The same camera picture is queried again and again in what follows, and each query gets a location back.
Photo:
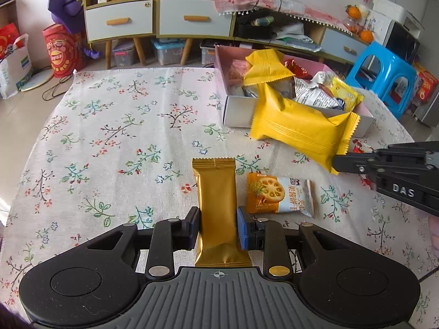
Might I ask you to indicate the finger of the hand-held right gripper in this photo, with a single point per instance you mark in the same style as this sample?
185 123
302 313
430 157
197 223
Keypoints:
411 154
356 163

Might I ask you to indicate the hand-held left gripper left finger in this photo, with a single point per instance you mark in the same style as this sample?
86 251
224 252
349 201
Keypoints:
192 229

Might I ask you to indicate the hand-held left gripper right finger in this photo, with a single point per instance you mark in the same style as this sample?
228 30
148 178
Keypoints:
242 229

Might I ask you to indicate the golden snack bar packet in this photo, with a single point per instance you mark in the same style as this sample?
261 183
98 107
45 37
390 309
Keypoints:
217 209

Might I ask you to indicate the white snack packet red print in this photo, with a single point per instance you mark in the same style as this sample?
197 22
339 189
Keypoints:
315 97

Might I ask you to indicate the pink cardboard box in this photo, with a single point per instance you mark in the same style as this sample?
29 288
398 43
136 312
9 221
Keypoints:
236 109

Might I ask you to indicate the red white candy wrapper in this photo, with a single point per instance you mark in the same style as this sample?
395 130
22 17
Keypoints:
363 146
368 182

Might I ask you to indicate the orange biscuit packet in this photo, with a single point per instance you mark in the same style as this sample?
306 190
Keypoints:
271 193

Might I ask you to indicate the silver refrigerator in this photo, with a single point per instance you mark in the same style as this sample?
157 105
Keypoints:
430 111

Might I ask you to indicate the small yellow snack packet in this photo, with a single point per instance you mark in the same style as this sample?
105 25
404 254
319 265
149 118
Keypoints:
348 94

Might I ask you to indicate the red yellow carton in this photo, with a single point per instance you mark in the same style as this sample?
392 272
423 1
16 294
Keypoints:
427 82

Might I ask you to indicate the blue plastic stool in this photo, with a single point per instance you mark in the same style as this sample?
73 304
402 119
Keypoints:
380 68

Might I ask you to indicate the white crinkled snack packet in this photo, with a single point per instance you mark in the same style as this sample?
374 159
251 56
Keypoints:
322 78

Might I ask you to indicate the black microwave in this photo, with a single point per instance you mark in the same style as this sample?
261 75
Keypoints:
403 43

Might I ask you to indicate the low wooden cabinet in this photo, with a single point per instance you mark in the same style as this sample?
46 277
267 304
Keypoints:
343 43

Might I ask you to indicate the orange fruit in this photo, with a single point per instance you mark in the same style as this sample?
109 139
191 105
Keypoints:
354 12
367 36

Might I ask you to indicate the stack of white papers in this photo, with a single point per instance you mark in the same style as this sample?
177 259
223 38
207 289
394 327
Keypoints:
296 36

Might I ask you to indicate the black basket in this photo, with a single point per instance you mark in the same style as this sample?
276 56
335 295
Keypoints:
255 27

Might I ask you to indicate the clear storage box white lid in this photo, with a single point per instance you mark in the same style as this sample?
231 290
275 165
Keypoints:
208 54

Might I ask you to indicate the clear storage box blue lid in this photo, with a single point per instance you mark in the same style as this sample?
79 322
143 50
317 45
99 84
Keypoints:
168 53

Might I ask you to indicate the clear storage box grey lid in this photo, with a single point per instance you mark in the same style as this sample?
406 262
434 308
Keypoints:
123 54

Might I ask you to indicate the round white floor disc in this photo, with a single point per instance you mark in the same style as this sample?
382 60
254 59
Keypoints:
36 81

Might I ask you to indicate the red round gift box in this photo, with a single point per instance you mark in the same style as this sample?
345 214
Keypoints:
63 51

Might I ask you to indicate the tall wooden drawer cabinet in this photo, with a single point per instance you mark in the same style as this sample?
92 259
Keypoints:
120 20

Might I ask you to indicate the white shopping bag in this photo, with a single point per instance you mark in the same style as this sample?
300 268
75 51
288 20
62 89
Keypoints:
15 72

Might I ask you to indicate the purple plush toy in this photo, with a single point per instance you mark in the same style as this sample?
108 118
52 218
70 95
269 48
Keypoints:
67 7

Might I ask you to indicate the red paper bag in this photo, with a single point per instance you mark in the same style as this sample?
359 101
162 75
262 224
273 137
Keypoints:
8 39

